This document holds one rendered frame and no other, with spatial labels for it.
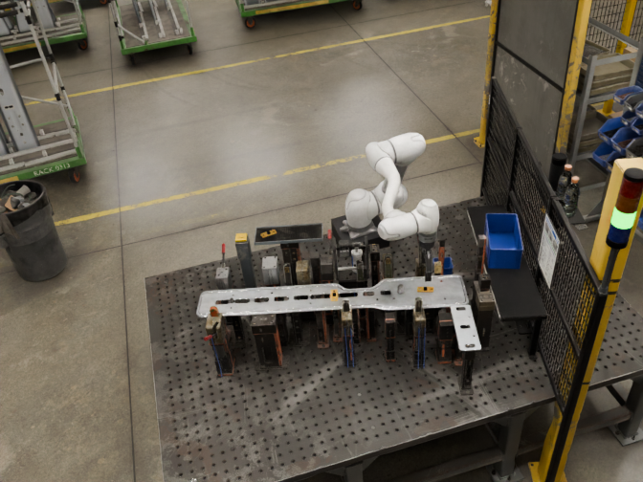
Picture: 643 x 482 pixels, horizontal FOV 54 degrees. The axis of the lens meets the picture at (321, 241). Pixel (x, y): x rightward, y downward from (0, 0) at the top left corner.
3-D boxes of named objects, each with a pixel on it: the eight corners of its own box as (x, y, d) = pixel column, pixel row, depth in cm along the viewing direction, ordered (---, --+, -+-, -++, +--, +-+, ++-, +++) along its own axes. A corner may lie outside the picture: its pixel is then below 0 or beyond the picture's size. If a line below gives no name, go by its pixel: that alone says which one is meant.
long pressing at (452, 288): (194, 321, 316) (193, 319, 315) (201, 291, 334) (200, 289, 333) (470, 306, 310) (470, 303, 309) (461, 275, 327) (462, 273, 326)
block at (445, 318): (434, 365, 319) (437, 327, 301) (432, 348, 328) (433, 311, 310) (454, 364, 319) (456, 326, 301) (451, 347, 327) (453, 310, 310)
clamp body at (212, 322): (215, 380, 323) (201, 332, 301) (218, 358, 335) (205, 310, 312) (235, 379, 323) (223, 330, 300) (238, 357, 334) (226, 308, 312)
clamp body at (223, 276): (224, 326, 352) (211, 279, 329) (226, 312, 361) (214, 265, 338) (240, 325, 352) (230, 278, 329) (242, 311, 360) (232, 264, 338)
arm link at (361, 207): (343, 216, 397) (339, 189, 383) (368, 208, 401) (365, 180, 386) (352, 231, 386) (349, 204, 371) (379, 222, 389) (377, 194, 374)
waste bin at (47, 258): (10, 295, 494) (-31, 223, 448) (16, 254, 535) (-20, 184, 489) (75, 280, 502) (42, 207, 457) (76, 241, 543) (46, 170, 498)
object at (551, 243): (549, 292, 291) (560, 240, 272) (536, 260, 308) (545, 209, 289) (553, 292, 291) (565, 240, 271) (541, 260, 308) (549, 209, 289)
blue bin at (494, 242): (487, 268, 324) (489, 249, 315) (483, 231, 347) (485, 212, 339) (521, 269, 321) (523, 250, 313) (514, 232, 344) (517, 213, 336)
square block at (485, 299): (474, 352, 324) (478, 302, 301) (471, 340, 330) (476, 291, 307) (489, 351, 323) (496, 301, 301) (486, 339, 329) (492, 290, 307)
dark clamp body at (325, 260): (321, 318, 351) (316, 268, 327) (321, 302, 361) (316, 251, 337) (341, 317, 351) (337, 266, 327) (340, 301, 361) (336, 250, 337)
